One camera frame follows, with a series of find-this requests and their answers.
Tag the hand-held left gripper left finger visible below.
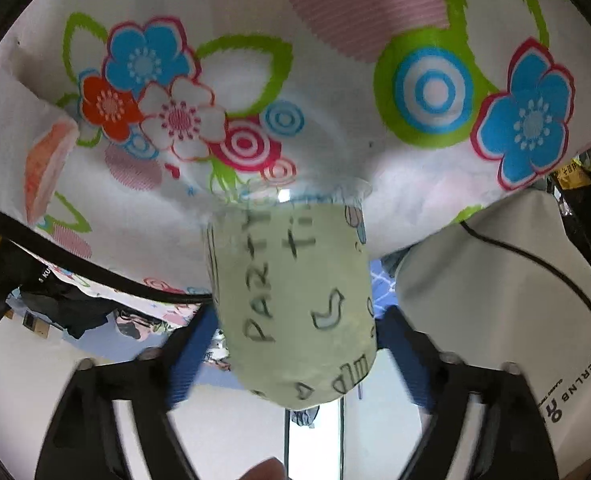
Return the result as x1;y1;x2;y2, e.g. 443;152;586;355
35;304;222;480

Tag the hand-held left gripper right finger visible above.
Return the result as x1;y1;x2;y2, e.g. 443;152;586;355
375;306;561;480

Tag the light green printed paper cup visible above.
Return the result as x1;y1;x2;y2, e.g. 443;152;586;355
202;179;379;409

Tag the person's left hand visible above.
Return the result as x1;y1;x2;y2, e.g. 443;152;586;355
239;456;287;480

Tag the blue patterned cloth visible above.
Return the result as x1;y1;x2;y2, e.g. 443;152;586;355
369;259;402;313

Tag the white fabric bag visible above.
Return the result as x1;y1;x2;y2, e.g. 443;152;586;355
394;187;591;480

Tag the black clothing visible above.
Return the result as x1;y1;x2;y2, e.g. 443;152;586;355
0;240;112;339

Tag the yellow package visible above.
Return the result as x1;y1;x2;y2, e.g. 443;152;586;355
549;152;591;192

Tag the white floral pillow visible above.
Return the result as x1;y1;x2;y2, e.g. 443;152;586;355
0;67;82;227

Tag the white floral printed bedsheet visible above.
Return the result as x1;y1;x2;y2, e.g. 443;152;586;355
0;0;591;356

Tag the thick black cable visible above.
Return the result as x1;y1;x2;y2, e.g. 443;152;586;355
0;203;212;307

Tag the thin black cable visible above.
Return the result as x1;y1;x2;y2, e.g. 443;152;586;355
458;220;591;342

